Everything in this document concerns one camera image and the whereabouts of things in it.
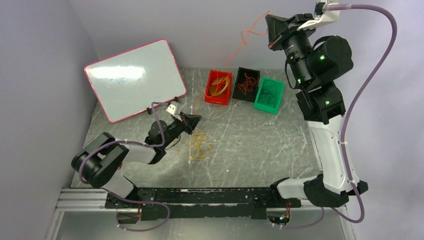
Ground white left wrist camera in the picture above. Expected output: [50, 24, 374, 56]
[165, 101, 182, 116]

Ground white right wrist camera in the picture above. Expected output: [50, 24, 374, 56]
[297, 0, 341, 31]

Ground pink framed whiteboard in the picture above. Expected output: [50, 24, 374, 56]
[84, 38, 187, 123]

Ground orange cable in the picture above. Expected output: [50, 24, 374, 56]
[236, 73, 259, 96]
[192, 9, 274, 114]

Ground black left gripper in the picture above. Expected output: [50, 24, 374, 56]
[161, 111, 203, 148]

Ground red plastic bin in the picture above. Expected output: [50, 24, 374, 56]
[204, 70, 233, 105]

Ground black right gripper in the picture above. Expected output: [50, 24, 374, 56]
[266, 13, 319, 87]

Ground green plastic bin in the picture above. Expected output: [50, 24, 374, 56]
[253, 77, 285, 114]

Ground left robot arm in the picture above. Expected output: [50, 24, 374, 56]
[71, 113, 202, 208]

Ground purple cable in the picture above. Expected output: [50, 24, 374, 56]
[258, 79, 282, 109]

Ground black plastic bin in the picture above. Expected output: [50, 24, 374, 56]
[232, 67, 260, 103]

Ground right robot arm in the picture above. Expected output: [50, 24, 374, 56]
[265, 13, 369, 208]

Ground aluminium rail frame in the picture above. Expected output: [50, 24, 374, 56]
[44, 158, 357, 240]

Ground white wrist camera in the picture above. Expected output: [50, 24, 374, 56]
[297, 0, 341, 31]
[165, 101, 182, 116]

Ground orange yellow cables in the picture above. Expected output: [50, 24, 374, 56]
[176, 129, 214, 164]

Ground yellow green coiled cable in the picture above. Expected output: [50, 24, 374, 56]
[210, 76, 231, 97]

